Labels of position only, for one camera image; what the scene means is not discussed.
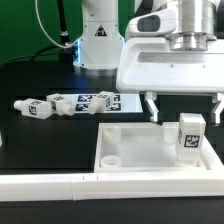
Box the grey cable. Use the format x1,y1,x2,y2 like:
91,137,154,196
34,0,81,50

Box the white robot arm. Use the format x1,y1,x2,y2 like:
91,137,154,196
73,0,224,123

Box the white sheet with tags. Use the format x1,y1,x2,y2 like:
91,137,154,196
63,94,143,113

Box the white L-shaped fence wall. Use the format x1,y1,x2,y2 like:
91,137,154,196
0,124,224,202

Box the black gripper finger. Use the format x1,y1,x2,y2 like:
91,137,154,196
211,93,224,124
145,92,159,123

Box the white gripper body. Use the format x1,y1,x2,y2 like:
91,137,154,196
116,37,224,94

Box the black cable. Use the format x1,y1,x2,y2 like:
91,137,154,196
0,45,74,69

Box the white square table top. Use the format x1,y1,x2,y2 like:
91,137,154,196
94,122,224,173

